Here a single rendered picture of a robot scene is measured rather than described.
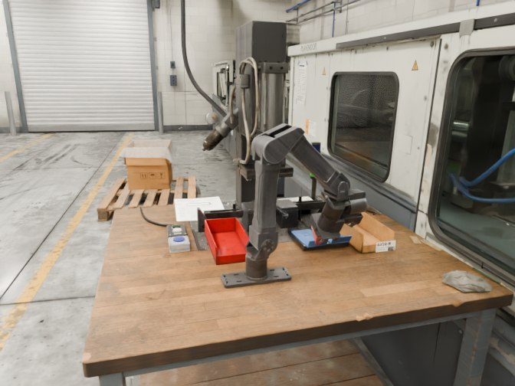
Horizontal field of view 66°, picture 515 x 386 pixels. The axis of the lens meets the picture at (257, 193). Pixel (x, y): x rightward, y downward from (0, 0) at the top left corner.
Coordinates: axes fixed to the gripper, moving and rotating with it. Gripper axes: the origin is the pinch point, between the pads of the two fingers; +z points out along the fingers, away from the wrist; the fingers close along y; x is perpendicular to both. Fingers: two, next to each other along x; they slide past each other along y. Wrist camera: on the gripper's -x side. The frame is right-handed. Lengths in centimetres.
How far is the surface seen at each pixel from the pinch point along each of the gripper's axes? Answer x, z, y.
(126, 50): 40, 382, 877
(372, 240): -23.5, 3.8, 0.8
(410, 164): -55, -3, 32
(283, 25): 3, -45, 63
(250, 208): 15.6, 8.8, 24.7
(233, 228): 22.4, 14.3, 20.3
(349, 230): -14.2, 0.7, 3.7
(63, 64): 184, 424, 874
